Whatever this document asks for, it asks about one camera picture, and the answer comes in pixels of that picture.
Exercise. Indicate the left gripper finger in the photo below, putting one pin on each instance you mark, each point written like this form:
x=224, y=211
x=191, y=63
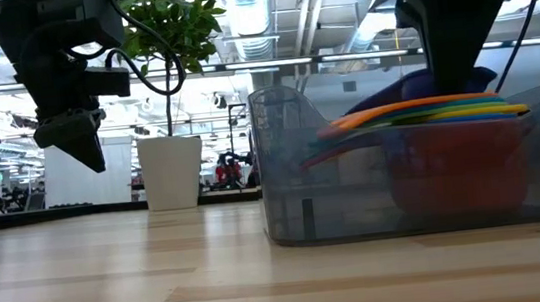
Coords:
x=77, y=138

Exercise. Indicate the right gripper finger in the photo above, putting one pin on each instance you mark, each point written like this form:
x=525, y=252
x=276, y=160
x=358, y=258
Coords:
x=456, y=11

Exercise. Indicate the teal plastic measuring cup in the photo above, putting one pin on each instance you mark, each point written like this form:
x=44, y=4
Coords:
x=471, y=101

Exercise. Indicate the purple plastic measuring cup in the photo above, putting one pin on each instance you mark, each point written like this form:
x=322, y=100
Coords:
x=394, y=91

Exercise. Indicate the yellow plastic measuring cup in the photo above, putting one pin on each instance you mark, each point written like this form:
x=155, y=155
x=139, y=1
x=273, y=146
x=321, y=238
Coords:
x=487, y=111

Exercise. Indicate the blue plastic measuring cup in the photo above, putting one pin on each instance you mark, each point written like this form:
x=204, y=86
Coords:
x=473, y=119

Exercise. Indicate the orange plastic measuring cup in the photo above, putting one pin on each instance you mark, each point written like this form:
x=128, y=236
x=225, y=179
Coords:
x=396, y=107

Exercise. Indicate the red plastic measuring cup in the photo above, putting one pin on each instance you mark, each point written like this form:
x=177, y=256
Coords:
x=453, y=172

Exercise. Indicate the grey translucent plastic basket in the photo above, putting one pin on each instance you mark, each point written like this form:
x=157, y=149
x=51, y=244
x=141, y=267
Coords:
x=284, y=194

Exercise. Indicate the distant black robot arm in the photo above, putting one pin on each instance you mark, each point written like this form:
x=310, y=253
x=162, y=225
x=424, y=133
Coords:
x=234, y=170

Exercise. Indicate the white plant pot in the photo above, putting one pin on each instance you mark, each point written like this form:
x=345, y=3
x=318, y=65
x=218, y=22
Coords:
x=171, y=171

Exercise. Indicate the green leafy plant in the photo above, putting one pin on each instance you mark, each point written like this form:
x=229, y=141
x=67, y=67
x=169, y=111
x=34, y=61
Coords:
x=180, y=14

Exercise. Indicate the long ceiling light strip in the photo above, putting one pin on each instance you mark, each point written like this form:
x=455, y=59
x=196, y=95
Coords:
x=266, y=64

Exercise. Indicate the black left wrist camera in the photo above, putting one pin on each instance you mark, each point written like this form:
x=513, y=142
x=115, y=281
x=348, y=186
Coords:
x=109, y=82

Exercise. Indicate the black aluminium rig frame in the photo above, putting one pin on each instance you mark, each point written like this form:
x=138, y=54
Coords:
x=55, y=215

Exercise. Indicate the smooth silver ceiling duct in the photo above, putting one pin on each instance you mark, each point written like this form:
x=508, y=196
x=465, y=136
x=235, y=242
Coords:
x=372, y=19

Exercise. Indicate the black tubular stand frame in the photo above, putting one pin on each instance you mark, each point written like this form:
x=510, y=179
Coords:
x=237, y=106

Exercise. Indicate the ribbed silver ceiling duct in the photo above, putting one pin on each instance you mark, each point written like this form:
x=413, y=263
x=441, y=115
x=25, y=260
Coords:
x=246, y=12

